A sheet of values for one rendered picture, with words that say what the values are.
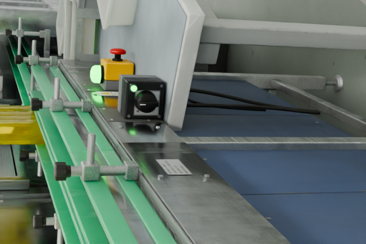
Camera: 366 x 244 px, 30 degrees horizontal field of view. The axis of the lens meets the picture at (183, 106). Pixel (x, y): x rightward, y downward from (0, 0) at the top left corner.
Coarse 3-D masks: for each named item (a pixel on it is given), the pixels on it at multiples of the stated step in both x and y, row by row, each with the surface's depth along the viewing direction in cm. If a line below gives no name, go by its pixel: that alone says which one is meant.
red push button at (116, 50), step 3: (114, 48) 167; (117, 48) 167; (120, 48) 168; (111, 51) 166; (114, 51) 166; (117, 51) 166; (120, 51) 166; (123, 51) 166; (114, 54) 168; (117, 54) 167; (120, 54) 168; (114, 57) 168; (117, 57) 167; (120, 57) 168
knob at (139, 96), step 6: (144, 90) 138; (138, 96) 137; (144, 96) 136; (150, 96) 137; (138, 102) 136; (144, 102) 135; (150, 102) 136; (156, 102) 136; (138, 108) 137; (144, 108) 137; (150, 108) 137
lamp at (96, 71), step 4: (92, 68) 166; (96, 68) 166; (100, 68) 166; (92, 72) 166; (96, 72) 165; (100, 72) 166; (92, 76) 166; (96, 76) 165; (100, 76) 166; (92, 80) 167; (96, 80) 166; (100, 80) 166
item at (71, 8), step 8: (72, 0) 209; (72, 8) 208; (72, 16) 208; (72, 24) 209; (64, 32) 225; (72, 32) 209; (64, 40) 225; (72, 40) 210; (64, 48) 226; (72, 48) 210; (64, 56) 226; (72, 56) 211
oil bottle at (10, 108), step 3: (0, 105) 197; (3, 105) 197; (6, 105) 198; (9, 105) 198; (0, 108) 193; (3, 108) 194; (6, 108) 194; (9, 108) 194; (12, 108) 194; (15, 108) 195; (18, 108) 195; (21, 108) 195; (24, 108) 196; (27, 108) 196
